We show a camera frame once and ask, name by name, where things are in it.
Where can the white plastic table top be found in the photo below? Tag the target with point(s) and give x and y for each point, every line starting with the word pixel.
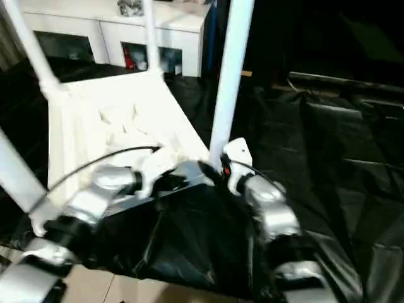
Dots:
pixel 82 126

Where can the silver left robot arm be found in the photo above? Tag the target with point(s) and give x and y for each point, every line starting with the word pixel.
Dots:
pixel 94 195

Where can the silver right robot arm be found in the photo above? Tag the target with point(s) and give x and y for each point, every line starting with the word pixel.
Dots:
pixel 274 205

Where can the black glossy mat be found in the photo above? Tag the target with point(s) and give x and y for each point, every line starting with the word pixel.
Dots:
pixel 205 236

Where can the small tan label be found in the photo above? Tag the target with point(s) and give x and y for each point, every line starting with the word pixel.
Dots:
pixel 247 73

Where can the dark blue hanging cloth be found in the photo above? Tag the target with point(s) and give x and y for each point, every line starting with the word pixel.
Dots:
pixel 210 38

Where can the long black bar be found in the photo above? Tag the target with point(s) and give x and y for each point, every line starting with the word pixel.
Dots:
pixel 341 80

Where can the white cabinet with glass doors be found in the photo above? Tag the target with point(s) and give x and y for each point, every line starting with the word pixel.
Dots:
pixel 79 22

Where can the grey curtain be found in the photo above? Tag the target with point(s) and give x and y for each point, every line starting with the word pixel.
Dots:
pixel 6 47

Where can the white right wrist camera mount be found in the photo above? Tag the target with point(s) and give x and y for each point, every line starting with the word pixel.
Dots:
pixel 240 148

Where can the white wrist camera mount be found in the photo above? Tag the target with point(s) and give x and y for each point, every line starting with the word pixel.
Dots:
pixel 151 164
pixel 240 148

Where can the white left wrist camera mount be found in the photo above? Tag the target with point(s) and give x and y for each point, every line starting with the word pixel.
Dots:
pixel 151 164

